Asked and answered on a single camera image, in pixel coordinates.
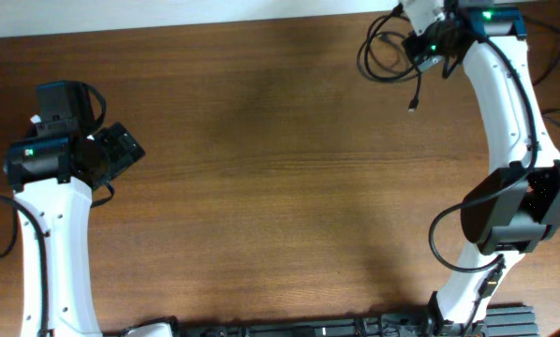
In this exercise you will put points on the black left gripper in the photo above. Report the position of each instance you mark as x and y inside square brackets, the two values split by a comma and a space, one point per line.
[125, 145]

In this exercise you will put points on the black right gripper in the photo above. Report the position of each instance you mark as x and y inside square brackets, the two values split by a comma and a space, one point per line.
[413, 48]

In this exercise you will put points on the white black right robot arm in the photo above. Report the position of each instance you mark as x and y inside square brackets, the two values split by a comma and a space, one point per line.
[517, 206]

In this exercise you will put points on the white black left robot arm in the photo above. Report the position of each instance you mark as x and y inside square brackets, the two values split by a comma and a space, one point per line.
[53, 179]

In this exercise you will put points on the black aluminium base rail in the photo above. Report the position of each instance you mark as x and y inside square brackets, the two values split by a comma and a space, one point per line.
[518, 321]

